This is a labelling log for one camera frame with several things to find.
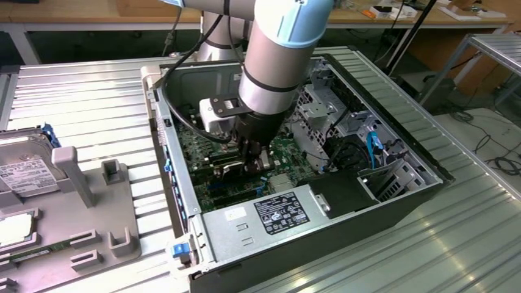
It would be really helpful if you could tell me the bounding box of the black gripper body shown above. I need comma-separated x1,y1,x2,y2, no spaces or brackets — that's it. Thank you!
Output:
234,110,287,147

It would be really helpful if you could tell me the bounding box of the black Nvidia graphics card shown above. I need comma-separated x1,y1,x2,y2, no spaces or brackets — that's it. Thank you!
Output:
191,154,266,184

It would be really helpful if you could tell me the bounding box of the green motherboard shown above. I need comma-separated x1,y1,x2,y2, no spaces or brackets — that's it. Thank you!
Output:
175,106,315,214

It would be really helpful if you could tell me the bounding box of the small silver chipset heatsink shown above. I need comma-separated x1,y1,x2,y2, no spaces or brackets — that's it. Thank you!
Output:
268,175,295,192

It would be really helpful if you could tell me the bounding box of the long blue expansion slot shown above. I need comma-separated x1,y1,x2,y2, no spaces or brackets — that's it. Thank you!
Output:
207,178,262,190

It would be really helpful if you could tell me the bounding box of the silver perforated disk bay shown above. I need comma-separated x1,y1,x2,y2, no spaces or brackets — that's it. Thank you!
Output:
291,82,368,175

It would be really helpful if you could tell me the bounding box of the black plastic shroud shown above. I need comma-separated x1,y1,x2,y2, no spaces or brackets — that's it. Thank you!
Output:
307,169,383,219

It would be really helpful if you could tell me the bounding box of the silver power supply with label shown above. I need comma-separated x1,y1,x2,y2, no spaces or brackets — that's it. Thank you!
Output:
202,183,332,263

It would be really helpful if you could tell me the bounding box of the silver slotted disk bay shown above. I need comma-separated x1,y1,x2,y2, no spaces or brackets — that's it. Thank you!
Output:
358,158,428,204

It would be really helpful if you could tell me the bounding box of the open black PC case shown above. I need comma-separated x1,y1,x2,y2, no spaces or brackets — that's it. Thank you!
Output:
140,53,456,293

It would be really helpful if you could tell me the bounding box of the blue case latch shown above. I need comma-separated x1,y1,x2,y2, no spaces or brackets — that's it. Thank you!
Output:
171,242,192,259

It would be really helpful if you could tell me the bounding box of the black slanted pole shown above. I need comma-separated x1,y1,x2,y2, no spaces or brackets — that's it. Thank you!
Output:
384,0,440,77

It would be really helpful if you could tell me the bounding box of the brown wooden cabinet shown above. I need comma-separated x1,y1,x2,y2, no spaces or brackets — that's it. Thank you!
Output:
407,29,515,95

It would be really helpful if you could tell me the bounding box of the grey plastic parts rack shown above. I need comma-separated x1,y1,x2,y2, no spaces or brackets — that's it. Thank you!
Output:
0,145,144,293

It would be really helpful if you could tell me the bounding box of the silver hard disk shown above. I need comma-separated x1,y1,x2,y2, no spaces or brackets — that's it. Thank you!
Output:
0,129,66,198

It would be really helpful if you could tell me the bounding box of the wooden desk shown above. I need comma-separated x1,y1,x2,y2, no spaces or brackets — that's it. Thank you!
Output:
0,0,515,65

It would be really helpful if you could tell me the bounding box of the green RAM stick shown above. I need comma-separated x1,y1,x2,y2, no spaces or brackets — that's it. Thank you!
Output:
0,239,75,263

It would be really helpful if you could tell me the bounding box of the white flat item on desk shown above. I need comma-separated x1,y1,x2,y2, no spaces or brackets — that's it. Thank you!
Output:
438,0,484,21

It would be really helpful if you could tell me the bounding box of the silver CPU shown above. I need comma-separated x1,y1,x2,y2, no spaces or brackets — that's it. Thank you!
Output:
0,213,36,248

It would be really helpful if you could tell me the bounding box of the wrist camera box with bracket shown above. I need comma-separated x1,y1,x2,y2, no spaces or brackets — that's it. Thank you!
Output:
199,97,248,141

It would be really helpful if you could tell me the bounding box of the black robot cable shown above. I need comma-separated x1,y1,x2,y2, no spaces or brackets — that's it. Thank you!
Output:
160,12,242,144

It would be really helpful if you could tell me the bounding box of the blue flat wire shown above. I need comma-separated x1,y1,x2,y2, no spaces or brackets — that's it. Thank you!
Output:
366,131,387,170

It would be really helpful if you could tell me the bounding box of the grey hanging cable with plug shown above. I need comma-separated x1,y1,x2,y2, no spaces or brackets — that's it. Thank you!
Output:
164,0,183,59

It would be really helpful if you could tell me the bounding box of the black cable bundle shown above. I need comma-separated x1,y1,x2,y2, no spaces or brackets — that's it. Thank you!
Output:
451,109,521,176

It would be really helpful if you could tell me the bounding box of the metal slat frame table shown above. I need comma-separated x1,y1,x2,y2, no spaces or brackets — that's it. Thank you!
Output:
419,33,521,107

